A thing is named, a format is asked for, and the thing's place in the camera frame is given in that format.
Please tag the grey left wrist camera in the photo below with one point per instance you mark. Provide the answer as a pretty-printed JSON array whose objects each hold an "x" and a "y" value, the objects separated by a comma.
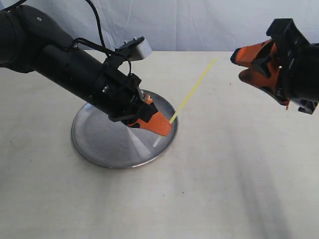
[{"x": 135, "y": 50}]

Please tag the white backdrop sheet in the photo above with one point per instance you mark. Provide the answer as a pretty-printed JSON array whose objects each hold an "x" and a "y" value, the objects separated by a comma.
[{"x": 180, "y": 25}]

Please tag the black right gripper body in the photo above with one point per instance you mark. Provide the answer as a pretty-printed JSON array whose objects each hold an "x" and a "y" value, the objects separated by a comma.
[{"x": 299, "y": 63}]

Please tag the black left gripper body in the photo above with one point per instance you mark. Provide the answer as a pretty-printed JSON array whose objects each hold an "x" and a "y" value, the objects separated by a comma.
[{"x": 115, "y": 93}]

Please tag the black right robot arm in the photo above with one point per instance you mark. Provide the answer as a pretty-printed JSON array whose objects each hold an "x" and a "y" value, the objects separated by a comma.
[{"x": 286, "y": 67}]

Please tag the round stainless steel plate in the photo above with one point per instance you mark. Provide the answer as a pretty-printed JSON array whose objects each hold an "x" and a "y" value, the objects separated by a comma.
[{"x": 113, "y": 145}]

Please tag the neon yellow-green flexible tube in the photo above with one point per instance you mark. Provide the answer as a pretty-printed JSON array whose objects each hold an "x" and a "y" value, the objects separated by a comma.
[{"x": 184, "y": 102}]

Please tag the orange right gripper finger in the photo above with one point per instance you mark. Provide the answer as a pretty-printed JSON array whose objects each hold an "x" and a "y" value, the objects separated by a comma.
[
  {"x": 264, "y": 74},
  {"x": 245, "y": 56}
]

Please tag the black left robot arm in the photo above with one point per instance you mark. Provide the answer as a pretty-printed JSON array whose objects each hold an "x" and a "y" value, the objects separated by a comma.
[{"x": 32, "y": 41}]

